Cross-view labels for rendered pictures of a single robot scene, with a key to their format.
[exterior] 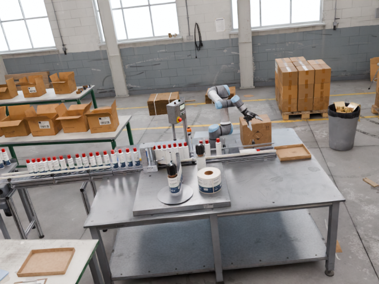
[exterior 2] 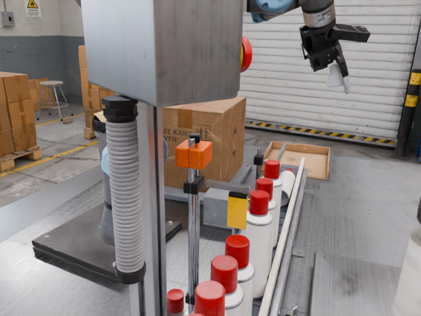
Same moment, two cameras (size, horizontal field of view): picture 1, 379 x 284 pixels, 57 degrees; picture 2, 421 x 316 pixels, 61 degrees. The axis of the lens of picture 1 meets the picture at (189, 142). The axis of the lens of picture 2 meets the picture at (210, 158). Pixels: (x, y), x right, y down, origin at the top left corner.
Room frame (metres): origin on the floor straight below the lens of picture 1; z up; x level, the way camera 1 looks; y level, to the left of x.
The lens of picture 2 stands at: (3.08, 0.45, 1.35)
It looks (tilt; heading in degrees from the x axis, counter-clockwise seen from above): 20 degrees down; 286
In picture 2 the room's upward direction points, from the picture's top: 1 degrees clockwise
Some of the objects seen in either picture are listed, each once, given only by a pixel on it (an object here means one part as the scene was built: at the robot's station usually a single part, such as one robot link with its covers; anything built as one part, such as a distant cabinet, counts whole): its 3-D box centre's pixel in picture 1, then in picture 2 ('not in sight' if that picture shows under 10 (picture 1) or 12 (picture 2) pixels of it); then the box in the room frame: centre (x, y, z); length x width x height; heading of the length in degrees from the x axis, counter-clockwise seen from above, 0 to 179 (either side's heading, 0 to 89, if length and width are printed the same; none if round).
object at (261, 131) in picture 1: (255, 131); (201, 138); (3.45, -0.72, 0.99); 0.30 x 0.24 x 0.27; 87
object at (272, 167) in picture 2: (218, 147); (269, 204); (3.15, -0.28, 0.98); 0.05 x 0.05 x 0.20
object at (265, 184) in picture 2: (207, 149); (260, 228); (3.15, -0.17, 0.98); 0.05 x 0.05 x 0.20
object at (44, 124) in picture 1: (44, 120); not in sight; (4.73, 1.99, 0.97); 0.45 x 0.38 x 0.37; 172
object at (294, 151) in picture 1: (291, 151); (296, 158); (3.13, -1.01, 0.85); 0.30 x 0.26 x 0.04; 88
